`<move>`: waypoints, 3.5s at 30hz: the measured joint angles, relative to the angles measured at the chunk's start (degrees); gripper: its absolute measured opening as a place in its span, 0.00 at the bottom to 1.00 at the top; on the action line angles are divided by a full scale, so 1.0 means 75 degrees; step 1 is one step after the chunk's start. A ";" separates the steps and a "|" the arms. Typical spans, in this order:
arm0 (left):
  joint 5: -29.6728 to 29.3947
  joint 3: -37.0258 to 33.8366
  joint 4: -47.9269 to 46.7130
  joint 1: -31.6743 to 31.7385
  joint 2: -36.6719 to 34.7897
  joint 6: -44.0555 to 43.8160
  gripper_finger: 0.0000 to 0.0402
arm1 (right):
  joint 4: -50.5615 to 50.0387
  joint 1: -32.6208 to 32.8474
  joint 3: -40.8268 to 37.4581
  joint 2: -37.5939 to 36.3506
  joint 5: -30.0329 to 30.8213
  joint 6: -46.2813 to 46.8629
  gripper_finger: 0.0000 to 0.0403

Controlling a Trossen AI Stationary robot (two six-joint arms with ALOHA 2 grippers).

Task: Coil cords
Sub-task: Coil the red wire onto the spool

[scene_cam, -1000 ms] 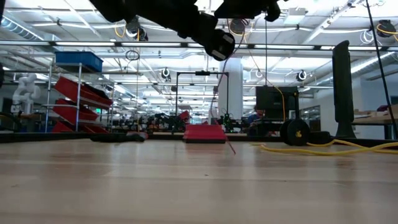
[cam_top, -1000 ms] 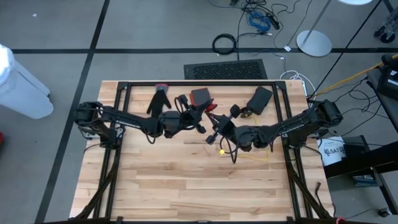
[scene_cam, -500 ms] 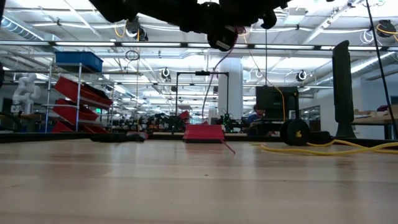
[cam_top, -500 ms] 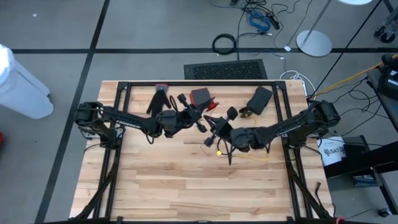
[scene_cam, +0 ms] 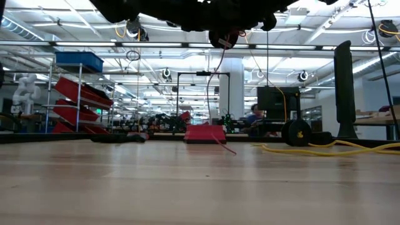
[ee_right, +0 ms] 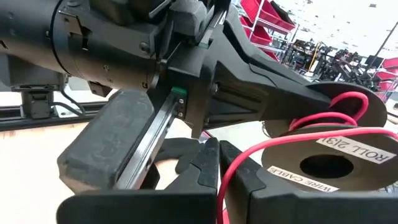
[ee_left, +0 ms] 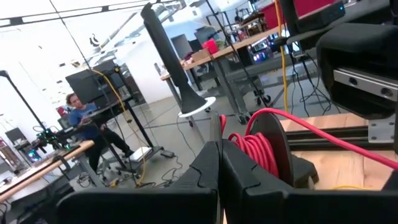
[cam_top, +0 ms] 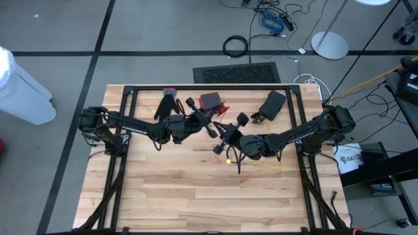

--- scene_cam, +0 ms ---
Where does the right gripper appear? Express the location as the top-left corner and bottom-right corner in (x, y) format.
(259, 0), (301, 32)

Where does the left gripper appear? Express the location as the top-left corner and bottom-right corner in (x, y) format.
(165, 0), (260, 34)

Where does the red wire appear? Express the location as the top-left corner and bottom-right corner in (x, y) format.
(206, 29), (248, 156)

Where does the yellow wire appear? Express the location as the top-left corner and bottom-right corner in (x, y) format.
(252, 131), (400, 157)

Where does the black monitor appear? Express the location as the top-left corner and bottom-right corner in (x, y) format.
(256, 86), (301, 120)

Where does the person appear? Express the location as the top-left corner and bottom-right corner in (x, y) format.
(246, 103), (266, 126)

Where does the red box black lid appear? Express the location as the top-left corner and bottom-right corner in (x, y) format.
(183, 124), (227, 144)

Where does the black zip pouch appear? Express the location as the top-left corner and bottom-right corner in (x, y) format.
(311, 131), (334, 145)

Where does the blue storage bin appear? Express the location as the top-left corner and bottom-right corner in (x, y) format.
(55, 51), (104, 73)

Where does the wooden workbench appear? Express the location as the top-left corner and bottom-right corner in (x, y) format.
(354, 104), (400, 126)

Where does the red storage bin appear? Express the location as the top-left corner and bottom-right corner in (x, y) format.
(52, 99), (100, 124)
(55, 76), (114, 107)
(52, 121), (110, 135)

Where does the metal storage rack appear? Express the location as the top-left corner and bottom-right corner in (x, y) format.
(43, 61), (116, 135)

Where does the black frame robot station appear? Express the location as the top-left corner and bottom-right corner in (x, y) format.
(176, 71), (231, 126)

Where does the thin yellow cable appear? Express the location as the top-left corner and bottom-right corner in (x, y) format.
(274, 86), (288, 123)

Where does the hanging black cable loop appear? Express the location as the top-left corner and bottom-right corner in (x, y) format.
(126, 49), (141, 62)

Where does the thin black hanging cable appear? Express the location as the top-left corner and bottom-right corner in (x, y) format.
(367, 0), (400, 140)

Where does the black metal table frame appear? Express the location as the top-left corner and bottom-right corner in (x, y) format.
(0, 132), (400, 148)

